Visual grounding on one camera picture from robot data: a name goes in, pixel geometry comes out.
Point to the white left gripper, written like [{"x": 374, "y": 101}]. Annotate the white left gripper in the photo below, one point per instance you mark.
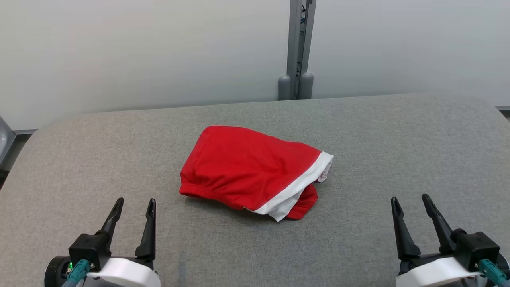
[{"x": 127, "y": 273}]

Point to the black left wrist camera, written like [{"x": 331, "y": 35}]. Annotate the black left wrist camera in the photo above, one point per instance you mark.
[{"x": 89, "y": 249}]

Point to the grey fabric sofa cushion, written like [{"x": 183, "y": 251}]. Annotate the grey fabric sofa cushion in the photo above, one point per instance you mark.
[{"x": 255, "y": 251}]

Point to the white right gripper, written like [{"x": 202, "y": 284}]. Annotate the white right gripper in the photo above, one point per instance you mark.
[{"x": 430, "y": 271}]

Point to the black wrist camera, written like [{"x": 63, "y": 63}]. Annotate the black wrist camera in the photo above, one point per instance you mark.
[
  {"x": 476, "y": 245},
  {"x": 89, "y": 249}
]

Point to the red shorts with white trim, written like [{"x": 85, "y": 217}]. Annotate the red shorts with white trim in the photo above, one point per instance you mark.
[{"x": 247, "y": 167}]

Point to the grey metal partition post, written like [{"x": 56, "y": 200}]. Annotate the grey metal partition post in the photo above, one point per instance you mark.
[{"x": 297, "y": 40}]

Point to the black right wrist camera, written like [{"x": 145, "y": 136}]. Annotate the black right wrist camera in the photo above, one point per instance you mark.
[{"x": 476, "y": 245}]

